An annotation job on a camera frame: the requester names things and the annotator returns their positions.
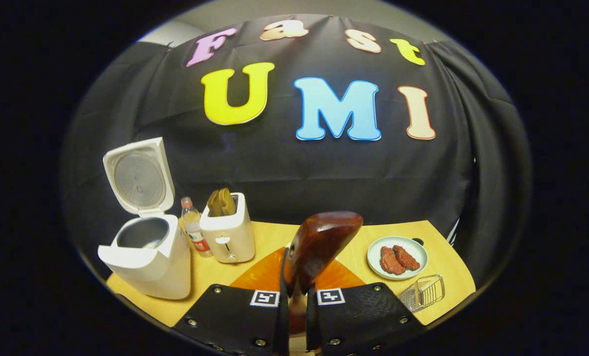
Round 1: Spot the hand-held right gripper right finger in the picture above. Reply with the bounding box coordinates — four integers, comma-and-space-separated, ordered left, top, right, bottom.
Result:
306, 260, 426, 356

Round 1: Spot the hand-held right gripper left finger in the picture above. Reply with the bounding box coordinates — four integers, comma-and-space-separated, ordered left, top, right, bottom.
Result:
172, 246, 290, 356

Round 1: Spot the metal wire chopstick holder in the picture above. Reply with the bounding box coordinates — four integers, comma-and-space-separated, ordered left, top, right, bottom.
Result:
399, 274, 446, 312

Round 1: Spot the brown wooden spoon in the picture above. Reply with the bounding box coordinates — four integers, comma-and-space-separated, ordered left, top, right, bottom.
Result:
286, 211, 364, 337

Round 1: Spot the white rice cooker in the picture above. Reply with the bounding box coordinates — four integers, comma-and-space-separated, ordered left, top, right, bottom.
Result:
97, 137, 192, 300

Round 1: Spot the red steak piece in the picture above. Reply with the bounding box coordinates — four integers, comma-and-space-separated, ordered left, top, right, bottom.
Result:
379, 246, 407, 276
392, 245, 421, 271

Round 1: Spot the white toaster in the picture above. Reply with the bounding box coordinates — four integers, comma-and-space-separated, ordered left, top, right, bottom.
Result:
199, 192, 256, 264

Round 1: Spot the pale green plate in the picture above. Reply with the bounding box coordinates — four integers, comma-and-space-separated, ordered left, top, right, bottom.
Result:
367, 236, 429, 281

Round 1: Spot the clear plastic water bottle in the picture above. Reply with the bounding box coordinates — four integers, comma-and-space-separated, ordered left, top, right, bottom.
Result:
180, 197, 214, 258

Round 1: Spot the black backdrop cloth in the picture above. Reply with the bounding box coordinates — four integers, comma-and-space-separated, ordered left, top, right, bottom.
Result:
62, 14, 531, 292

